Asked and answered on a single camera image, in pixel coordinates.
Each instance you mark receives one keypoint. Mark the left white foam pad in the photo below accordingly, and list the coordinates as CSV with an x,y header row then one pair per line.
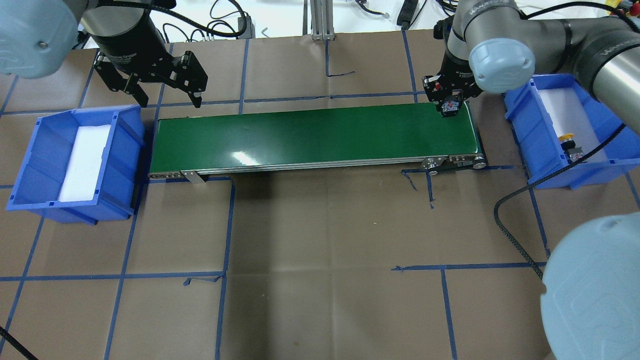
x,y
83,168

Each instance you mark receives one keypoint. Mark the right white foam pad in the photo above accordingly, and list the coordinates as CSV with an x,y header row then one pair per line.
x,y
560,111

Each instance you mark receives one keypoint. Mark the yellow push button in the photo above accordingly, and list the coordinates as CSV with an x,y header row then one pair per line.
x,y
572,151

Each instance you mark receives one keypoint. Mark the white foam pad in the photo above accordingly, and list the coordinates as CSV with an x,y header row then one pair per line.
x,y
83,168
560,111

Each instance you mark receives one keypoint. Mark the red push button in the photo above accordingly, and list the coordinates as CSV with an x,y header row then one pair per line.
x,y
450,106

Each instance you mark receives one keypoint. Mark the blue plastic bin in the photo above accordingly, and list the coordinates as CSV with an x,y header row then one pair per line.
x,y
620,156
44,166

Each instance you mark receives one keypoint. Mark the right blue plastic bin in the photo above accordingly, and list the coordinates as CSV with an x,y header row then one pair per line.
x,y
620,156

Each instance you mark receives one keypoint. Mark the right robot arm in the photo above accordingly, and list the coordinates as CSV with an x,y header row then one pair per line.
x,y
590,307

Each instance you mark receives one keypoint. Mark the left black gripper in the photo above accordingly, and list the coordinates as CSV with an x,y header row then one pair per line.
x,y
131,44

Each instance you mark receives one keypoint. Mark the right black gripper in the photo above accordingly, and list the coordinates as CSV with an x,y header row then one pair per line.
x,y
456,71

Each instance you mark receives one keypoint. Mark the aluminium profile post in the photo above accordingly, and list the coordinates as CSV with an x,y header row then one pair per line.
x,y
322,20

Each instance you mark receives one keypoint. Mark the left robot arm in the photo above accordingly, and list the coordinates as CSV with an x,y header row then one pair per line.
x,y
37,35

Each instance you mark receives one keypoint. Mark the green conveyor belt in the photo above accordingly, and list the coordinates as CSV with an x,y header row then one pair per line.
x,y
186,148

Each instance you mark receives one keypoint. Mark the left blue plastic bin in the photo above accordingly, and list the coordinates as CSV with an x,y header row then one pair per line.
x,y
44,166

